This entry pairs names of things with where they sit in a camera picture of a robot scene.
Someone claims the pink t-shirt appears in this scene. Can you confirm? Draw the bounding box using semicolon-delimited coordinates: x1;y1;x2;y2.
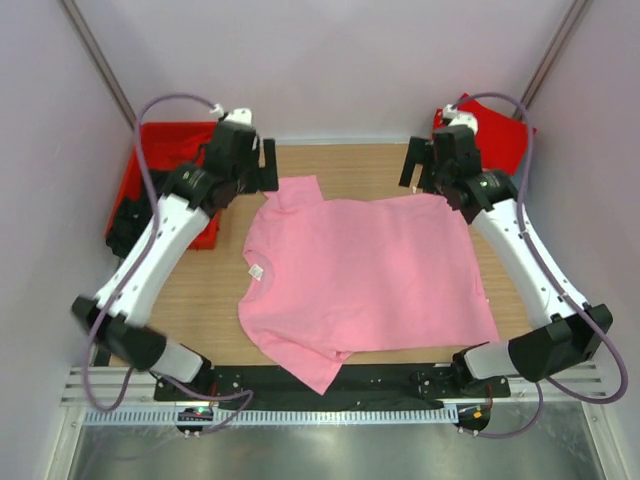
238;176;499;383

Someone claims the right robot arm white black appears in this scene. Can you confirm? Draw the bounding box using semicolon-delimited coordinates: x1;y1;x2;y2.
399;125;613;396

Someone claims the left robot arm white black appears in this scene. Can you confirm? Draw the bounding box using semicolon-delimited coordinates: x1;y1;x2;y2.
72;108;278;400

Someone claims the folded red t-shirt top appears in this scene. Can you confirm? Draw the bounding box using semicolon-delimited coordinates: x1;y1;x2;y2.
460;100;528;176

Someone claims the red crumpled t-shirt in bin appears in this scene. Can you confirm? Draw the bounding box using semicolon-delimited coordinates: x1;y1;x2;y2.
145;134;210;171

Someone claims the red plastic bin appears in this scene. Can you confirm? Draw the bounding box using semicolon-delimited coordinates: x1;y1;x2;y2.
105;122;216;259

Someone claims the black crumpled t-shirt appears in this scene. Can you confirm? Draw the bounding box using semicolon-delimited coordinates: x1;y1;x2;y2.
105;171;155;259

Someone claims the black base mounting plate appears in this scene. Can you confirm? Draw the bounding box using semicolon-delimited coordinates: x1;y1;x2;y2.
153;363;511;412

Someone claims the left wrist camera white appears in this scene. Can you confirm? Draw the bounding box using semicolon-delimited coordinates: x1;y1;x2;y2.
209;104;253;126

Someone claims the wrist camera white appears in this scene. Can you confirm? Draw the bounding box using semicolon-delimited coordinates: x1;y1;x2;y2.
209;104;253;126
441;104;479;134

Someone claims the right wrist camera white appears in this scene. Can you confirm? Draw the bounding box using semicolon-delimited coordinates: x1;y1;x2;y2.
441;104;479;134

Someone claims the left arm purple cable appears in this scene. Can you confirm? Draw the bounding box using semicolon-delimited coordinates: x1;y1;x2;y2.
82;92;255;436

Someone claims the white slotted cable duct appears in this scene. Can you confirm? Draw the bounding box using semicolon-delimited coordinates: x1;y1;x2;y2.
83;405;458;427

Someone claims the aluminium frame rail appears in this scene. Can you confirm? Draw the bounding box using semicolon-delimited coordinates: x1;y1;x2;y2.
60;367;156;406

